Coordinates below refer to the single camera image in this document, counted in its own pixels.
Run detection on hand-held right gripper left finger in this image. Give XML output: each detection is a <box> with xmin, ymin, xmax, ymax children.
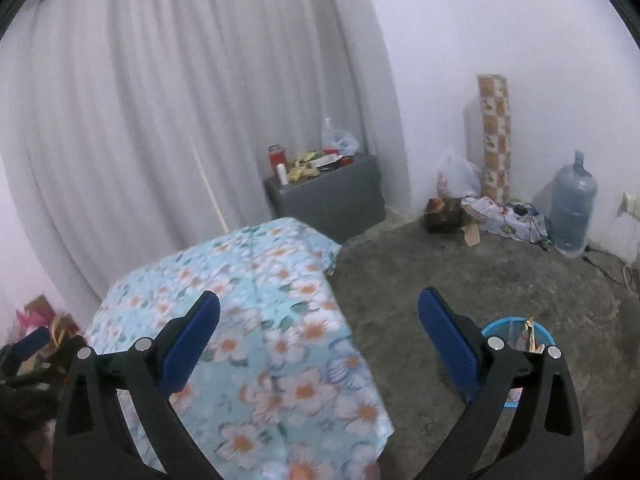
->
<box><xmin>52</xmin><ymin>290</ymin><xmax>223</xmax><ymax>480</ymax></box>

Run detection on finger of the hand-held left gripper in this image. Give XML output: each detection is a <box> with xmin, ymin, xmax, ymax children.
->
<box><xmin>7</xmin><ymin>326</ymin><xmax>53</xmax><ymax>364</ymax></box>
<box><xmin>37</xmin><ymin>335</ymin><xmax>87</xmax><ymax>374</ymax></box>

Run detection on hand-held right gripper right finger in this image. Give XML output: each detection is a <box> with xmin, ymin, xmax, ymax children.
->
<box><xmin>415</xmin><ymin>287</ymin><xmax>586</xmax><ymax>480</ymax></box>

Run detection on blue plastic basket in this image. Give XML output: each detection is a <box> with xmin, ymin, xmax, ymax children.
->
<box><xmin>480</xmin><ymin>316</ymin><xmax>556</xmax><ymax>409</ymax></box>

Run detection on pink tissue paper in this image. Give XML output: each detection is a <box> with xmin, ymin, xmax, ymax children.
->
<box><xmin>15</xmin><ymin>310</ymin><xmax>51</xmax><ymax>332</ymax></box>

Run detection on cardboard box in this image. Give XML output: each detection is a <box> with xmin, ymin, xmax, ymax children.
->
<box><xmin>15</xmin><ymin>295</ymin><xmax>81</xmax><ymax>341</ymax></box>

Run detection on floral blue tablecloth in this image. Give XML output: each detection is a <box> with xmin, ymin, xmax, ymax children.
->
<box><xmin>84</xmin><ymin>217</ymin><xmax>396</xmax><ymax>480</ymax></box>

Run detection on dark basket with scraps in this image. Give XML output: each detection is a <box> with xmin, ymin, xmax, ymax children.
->
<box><xmin>424</xmin><ymin>196</ymin><xmax>466</xmax><ymax>235</ymax></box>

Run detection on cream wooden stick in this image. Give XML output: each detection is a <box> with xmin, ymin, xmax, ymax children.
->
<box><xmin>192</xmin><ymin>130</ymin><xmax>228</xmax><ymax>233</ymax></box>

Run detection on white plastic bag red print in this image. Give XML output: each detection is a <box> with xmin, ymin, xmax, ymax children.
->
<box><xmin>436</xmin><ymin>154</ymin><xmax>483</xmax><ymax>200</ymax></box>

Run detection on grey cabinet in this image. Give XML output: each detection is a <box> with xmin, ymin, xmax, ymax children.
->
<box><xmin>263</xmin><ymin>152</ymin><xmax>387</xmax><ymax>245</ymax></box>

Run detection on blue water jug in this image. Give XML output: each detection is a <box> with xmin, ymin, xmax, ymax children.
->
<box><xmin>548</xmin><ymin>150</ymin><xmax>598</xmax><ymax>256</ymax></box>

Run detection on red thermos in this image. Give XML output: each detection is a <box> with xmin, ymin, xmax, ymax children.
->
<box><xmin>267</xmin><ymin>145</ymin><xmax>287</xmax><ymax>178</ymax></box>

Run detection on pile of snack packets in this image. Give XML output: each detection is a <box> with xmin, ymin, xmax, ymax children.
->
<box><xmin>287</xmin><ymin>149</ymin><xmax>353</xmax><ymax>181</ymax></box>

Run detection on patterned paper roll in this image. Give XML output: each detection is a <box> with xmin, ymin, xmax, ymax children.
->
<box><xmin>476</xmin><ymin>75</ymin><xmax>513</xmax><ymax>202</ymax></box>

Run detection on clear plastic bag with knot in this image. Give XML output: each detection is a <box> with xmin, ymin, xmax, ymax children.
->
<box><xmin>320</xmin><ymin>117</ymin><xmax>360</xmax><ymax>157</ymax></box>

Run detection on white curtain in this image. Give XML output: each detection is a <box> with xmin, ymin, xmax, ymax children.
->
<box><xmin>0</xmin><ymin>0</ymin><xmax>416</xmax><ymax>321</ymax></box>

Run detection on black cable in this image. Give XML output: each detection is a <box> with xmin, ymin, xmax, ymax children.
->
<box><xmin>582</xmin><ymin>245</ymin><xmax>632</xmax><ymax>287</ymax></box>

